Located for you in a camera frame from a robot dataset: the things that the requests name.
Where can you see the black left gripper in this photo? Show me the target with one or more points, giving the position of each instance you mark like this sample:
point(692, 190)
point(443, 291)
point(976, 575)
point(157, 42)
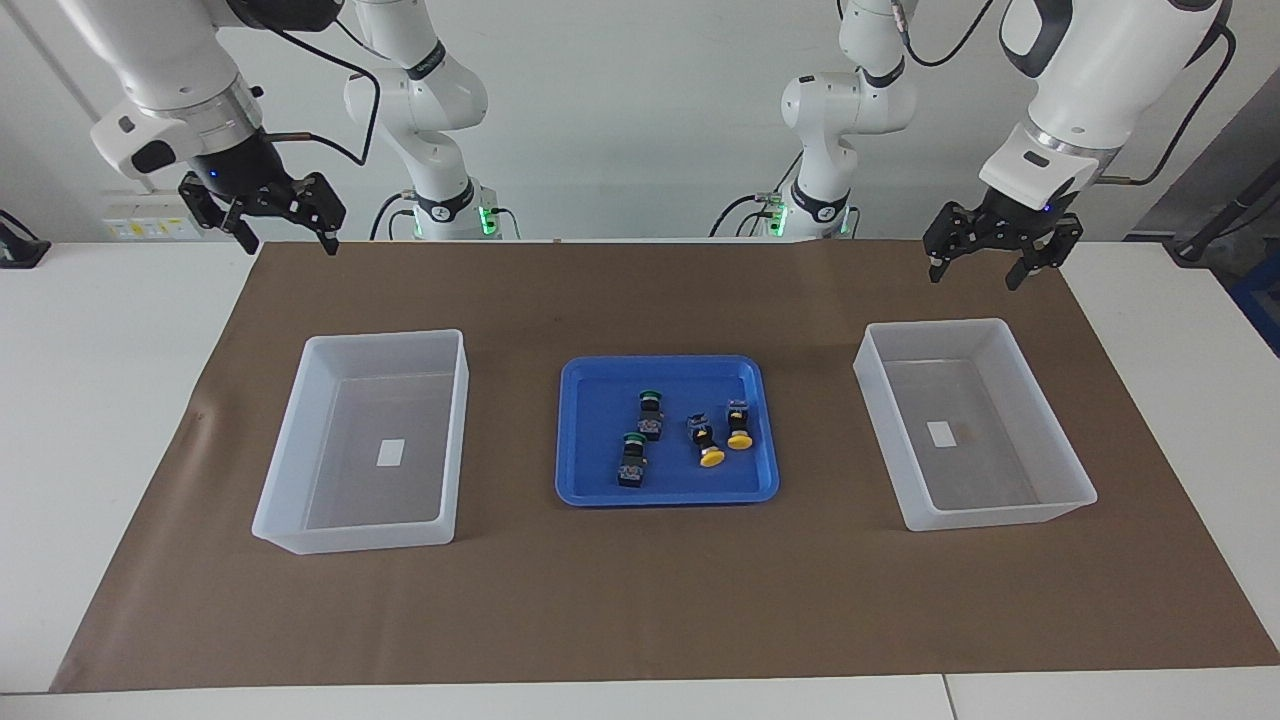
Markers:
point(1010, 218)

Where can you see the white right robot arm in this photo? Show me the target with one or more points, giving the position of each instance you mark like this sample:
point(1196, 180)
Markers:
point(160, 70)

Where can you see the blue plastic tray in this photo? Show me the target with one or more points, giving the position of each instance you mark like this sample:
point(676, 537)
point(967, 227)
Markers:
point(600, 470)

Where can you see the blue crate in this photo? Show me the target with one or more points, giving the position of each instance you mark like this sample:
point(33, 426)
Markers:
point(1262, 300)

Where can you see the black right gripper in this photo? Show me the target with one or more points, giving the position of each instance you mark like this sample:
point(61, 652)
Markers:
point(240, 175)

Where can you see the translucent white plastic box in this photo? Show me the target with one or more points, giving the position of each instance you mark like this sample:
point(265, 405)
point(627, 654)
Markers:
point(350, 540)
point(1000, 515)

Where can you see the green push button switch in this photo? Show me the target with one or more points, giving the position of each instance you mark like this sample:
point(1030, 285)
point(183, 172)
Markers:
point(651, 420)
point(631, 468)

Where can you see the black pole stand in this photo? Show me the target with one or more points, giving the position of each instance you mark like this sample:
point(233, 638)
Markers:
point(1200, 245)

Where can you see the yellow push button switch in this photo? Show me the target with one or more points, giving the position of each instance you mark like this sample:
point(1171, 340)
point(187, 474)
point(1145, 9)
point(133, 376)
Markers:
point(738, 418)
point(702, 435)

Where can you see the black clamp stand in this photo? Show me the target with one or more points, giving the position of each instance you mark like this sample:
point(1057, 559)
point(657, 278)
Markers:
point(20, 250)

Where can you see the white wall socket panel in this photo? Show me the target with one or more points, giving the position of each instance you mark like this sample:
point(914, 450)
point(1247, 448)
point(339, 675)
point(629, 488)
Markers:
point(150, 225)

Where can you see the brown paper table mat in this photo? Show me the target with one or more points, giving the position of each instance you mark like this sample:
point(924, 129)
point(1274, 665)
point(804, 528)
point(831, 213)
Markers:
point(640, 600)

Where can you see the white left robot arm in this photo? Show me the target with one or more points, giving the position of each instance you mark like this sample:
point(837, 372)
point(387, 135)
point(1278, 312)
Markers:
point(1090, 70)

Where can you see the white paper label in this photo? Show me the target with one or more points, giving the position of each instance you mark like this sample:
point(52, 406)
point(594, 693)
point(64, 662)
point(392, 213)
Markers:
point(391, 452)
point(940, 433)

